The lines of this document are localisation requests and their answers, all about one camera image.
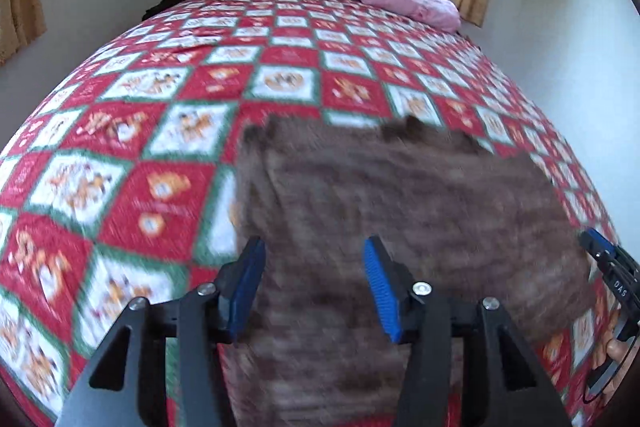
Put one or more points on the red patchwork blanket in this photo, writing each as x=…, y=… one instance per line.
x=125, y=132

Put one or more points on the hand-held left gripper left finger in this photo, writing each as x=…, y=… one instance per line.
x=247, y=277

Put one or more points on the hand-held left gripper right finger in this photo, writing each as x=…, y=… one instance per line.
x=381, y=287

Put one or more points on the person's right hand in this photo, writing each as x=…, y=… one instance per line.
x=616, y=347

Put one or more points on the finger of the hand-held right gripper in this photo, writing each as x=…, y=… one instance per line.
x=597, y=241

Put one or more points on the dark cloth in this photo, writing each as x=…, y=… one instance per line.
x=162, y=6

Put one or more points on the brown knitted sweater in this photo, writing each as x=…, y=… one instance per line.
x=400, y=207

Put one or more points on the pink pillow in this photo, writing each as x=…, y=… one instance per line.
x=415, y=2

